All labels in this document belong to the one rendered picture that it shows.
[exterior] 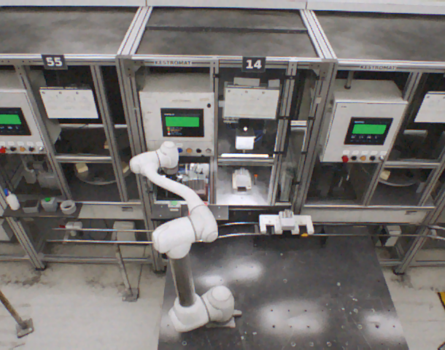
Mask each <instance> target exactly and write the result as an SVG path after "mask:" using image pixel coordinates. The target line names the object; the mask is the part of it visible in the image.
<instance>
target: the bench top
mask: <svg viewBox="0 0 445 350"><path fill-rule="evenodd" d="M326 228H327V231H328V234H359V235H370V233H369V232H368V228H367V227H327V226H326ZM253 230H254V225H225V226H220V227H217V231H218V237H220V236H227V235H233V234H243V233H249V234H253ZM256 244H257V246H253V238H252V236H231V237H226V238H219V239H215V240H214V241H212V242H209V243H207V242H199V243H194V244H192V245H191V248H190V251H189V252H188V254H189V255H190V264H191V270H192V275H193V283H194V288H195V293H196V294H197V295H198V296H199V297H200V296H202V295H203V294H204V293H206V292H207V291H209V289H210V288H212V287H214V286H217V285H223V286H226V287H227V288H228V289H229V290H230V291H231V294H232V296H233V301H234V307H233V309H234V310H236V311H241V316H235V317H234V318H233V320H234V324H235V328H234V329H231V328H218V327H213V328H209V329H206V328H205V325H203V326H201V327H198V328H196V329H194V330H191V331H188V332H176V331H174V330H173V329H172V328H171V325H170V322H169V319H168V317H167V316H168V312H169V310H170V308H172V307H173V306H174V301H175V299H176V298H177V292H176V288H175V284H174V277H173V274H172V270H171V263H170V259H168V265H167V271H166V283H165V289H164V295H163V305H162V311H161V318H160V329H159V334H158V345H157V350H409V345H408V343H407V340H406V336H405V334H404V332H403V328H402V327H401V323H400V320H399V318H398V315H397V312H396V311H397V310H396V308H395V305H394V303H393V301H392V298H391V294H390V291H389V289H388V286H387V283H386V281H385V277H384V274H383V272H382V268H381V266H380V264H379V258H378V256H377V253H376V250H375V248H374V244H373V241H372V240H371V237H370V236H328V238H327V240H326V243H325V247H322V244H321V240H320V236H300V238H271V236H258V237H257V243H256ZM378 280H380V282H378ZM351 294H353V296H351ZM318 295H320V297H319V296H318ZM376 325H378V326H379V327H378V328H376ZM165 341H168V343H167V344H165V343H164V342H165Z"/></svg>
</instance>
